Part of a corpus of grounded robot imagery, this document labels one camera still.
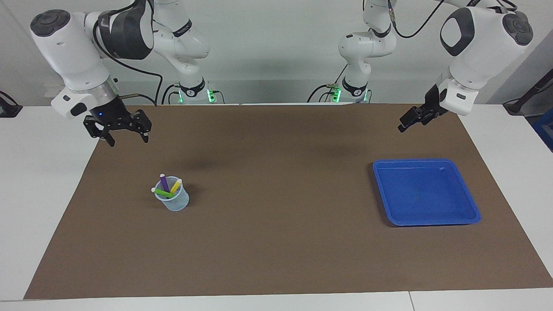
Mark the translucent plastic cup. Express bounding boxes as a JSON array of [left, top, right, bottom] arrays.
[[154, 176, 190, 212]]

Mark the black tripod leg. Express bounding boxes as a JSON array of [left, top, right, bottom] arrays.
[[503, 69, 553, 116]]

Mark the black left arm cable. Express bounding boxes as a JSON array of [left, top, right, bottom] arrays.
[[387, 0, 519, 39]]

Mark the blue plastic tray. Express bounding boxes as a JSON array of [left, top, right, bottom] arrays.
[[372, 159, 482, 227]]

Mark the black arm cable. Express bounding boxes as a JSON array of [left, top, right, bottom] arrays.
[[387, 0, 519, 39], [93, 0, 165, 106]]

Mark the black velcro cable strap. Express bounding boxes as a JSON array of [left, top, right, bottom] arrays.
[[173, 19, 193, 37]]

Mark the black stand foot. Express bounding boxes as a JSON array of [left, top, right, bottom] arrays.
[[0, 91, 23, 118]]

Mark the brown table mat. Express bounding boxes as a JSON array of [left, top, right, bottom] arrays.
[[24, 103, 553, 300]]

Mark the blue storage box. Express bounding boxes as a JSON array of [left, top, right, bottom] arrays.
[[531, 108, 553, 152]]

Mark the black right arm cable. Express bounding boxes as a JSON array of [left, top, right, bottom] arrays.
[[93, 0, 165, 106]]

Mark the black base cable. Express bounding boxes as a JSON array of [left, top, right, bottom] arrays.
[[162, 84, 180, 104], [308, 84, 342, 103]]

